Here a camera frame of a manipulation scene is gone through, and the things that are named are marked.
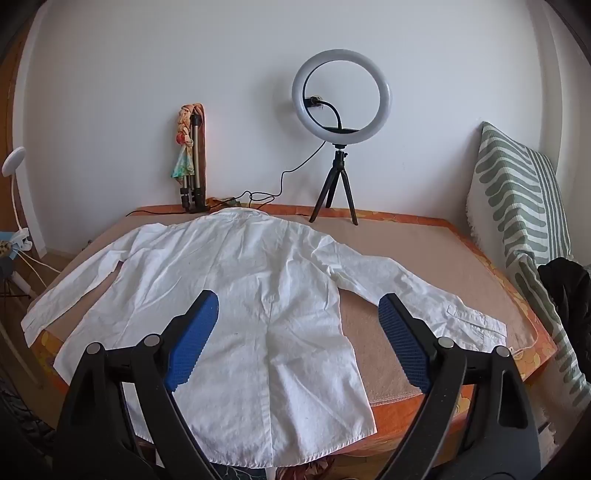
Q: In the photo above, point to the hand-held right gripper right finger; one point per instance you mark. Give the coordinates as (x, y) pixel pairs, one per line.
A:
(401, 341)

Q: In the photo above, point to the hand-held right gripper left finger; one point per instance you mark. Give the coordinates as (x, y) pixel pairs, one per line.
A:
(196, 341)

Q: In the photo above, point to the white shirt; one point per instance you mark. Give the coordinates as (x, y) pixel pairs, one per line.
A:
(277, 300)

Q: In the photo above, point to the beige blanket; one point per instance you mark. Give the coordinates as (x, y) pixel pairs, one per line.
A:
(461, 267)

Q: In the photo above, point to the black cloth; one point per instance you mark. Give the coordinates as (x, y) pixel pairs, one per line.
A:
(568, 290)

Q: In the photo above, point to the colourful braided doll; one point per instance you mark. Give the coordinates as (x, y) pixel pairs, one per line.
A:
(183, 159)

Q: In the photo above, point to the green striped white pillow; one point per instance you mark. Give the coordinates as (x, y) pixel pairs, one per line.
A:
(512, 194)

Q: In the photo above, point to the folded silver tripod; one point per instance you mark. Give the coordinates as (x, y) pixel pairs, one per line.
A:
(196, 152)

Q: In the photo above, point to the white clip lamp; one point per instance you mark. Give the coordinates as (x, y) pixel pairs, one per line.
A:
(11, 161)

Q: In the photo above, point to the wooden cabinet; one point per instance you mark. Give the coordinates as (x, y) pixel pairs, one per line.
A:
(14, 115)

